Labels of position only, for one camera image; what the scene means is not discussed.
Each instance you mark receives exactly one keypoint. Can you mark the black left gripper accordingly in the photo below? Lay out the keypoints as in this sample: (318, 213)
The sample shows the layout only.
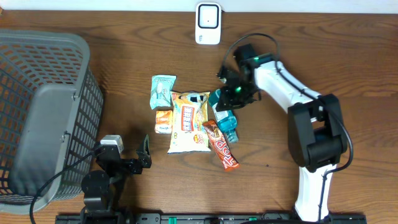
(135, 167)

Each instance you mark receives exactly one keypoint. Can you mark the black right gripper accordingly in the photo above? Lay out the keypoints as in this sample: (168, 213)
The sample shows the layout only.
(227, 101)

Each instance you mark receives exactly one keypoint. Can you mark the blue mouthwash bottle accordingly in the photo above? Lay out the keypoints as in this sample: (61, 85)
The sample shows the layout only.
(226, 120)

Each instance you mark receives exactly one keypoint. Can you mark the small orange candy box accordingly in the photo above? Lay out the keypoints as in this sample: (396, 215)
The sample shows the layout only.
(163, 122)

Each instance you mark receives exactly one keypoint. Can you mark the teal snack packet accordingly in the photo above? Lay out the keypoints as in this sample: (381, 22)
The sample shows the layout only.
(160, 95)

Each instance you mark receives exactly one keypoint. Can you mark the orange Toppo snack box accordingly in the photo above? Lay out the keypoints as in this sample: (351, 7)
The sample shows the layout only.
(220, 146)

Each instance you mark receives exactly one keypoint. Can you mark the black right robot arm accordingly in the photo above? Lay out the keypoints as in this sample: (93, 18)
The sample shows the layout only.
(316, 134)

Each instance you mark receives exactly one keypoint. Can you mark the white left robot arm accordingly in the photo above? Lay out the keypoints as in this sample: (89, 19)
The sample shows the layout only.
(103, 188)

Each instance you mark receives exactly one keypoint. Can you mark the grey plastic shopping basket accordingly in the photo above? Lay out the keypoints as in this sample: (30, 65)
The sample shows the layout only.
(51, 107)

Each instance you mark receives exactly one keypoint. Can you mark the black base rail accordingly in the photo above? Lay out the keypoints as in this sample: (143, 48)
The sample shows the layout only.
(156, 218)

